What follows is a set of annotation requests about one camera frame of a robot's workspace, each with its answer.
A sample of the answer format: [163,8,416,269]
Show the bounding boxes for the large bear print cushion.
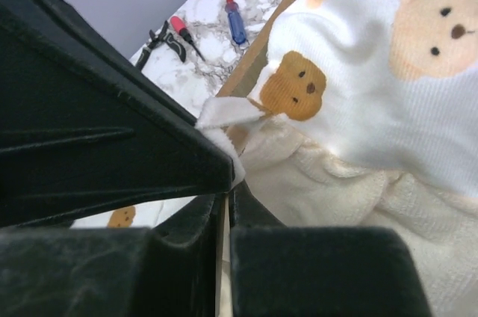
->
[193,0,478,317]

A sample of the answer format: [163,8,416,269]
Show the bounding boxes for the wooden pet bed frame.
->
[216,0,326,153]

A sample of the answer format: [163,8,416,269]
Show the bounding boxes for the blue handled screwdriver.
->
[225,0,248,46]

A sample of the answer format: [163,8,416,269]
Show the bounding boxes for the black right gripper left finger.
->
[1,195,217,316]

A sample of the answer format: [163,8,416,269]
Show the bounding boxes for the red handled screwdriver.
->
[170,16,205,61]

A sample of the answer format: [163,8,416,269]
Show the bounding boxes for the small bear print pillow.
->
[72,199,191,229]

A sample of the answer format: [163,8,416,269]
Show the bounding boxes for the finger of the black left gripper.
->
[1,0,234,227]

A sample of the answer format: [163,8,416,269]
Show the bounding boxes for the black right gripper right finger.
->
[229,183,431,316]

